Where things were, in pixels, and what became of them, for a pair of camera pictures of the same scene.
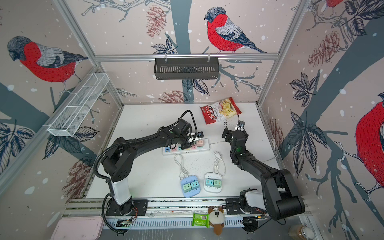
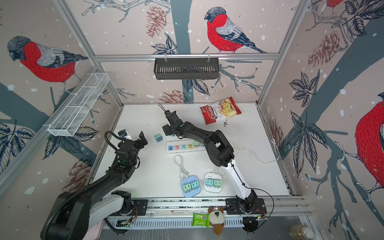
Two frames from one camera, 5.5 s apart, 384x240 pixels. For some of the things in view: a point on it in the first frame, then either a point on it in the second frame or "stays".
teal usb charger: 194,185 stays
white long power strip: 170,150 stays
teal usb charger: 209,182 stays
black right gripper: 231,134 → 169,129
